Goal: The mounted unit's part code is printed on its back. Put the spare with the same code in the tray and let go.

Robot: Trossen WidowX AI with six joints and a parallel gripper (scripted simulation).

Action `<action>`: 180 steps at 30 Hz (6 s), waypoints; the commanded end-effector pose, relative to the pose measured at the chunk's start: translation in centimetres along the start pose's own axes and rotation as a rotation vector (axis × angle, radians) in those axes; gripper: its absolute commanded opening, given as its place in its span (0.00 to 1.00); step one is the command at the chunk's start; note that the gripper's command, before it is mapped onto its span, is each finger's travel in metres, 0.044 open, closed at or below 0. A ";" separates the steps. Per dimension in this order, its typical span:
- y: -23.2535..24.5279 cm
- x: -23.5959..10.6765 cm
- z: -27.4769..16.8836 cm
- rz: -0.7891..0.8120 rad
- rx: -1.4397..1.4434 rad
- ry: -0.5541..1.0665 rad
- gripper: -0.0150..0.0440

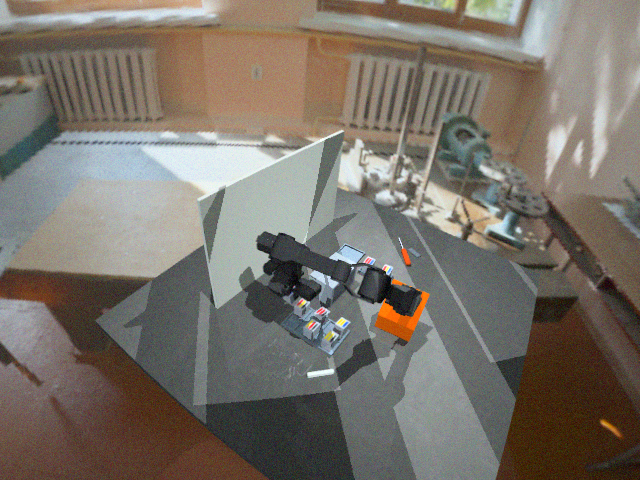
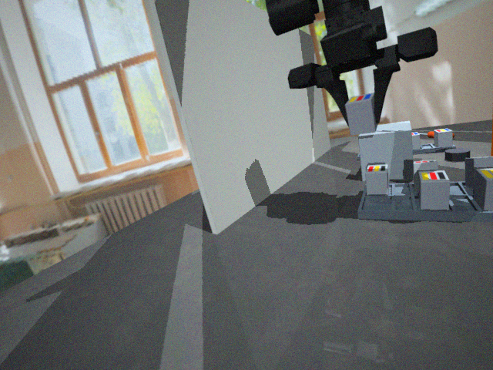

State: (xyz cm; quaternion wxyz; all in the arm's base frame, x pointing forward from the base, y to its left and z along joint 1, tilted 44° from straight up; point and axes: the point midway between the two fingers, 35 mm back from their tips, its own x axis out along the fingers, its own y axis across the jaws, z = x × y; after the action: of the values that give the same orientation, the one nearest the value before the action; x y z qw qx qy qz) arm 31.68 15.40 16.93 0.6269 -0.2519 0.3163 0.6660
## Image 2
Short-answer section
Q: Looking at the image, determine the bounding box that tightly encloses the black short cylinder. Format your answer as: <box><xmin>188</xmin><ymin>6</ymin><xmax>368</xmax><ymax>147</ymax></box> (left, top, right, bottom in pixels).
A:
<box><xmin>445</xmin><ymin>148</ymin><xmax>471</xmax><ymax>162</ymax></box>

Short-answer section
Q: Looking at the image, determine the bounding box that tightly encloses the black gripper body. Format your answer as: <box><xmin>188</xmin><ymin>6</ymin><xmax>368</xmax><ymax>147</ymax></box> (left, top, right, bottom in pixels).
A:
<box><xmin>288</xmin><ymin>0</ymin><xmax>438</xmax><ymax>89</ymax></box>

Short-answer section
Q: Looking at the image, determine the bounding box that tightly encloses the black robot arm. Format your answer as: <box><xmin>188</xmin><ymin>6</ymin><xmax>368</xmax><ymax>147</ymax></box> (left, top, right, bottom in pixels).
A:
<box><xmin>265</xmin><ymin>0</ymin><xmax>387</xmax><ymax>68</ymax></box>

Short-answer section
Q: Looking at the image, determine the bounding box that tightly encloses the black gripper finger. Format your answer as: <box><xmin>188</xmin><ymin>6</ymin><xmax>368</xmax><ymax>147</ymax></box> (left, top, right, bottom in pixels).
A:
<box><xmin>316</xmin><ymin>79</ymin><xmax>349</xmax><ymax>126</ymax></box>
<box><xmin>373</xmin><ymin>63</ymin><xmax>401</xmax><ymax>123</ymax></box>

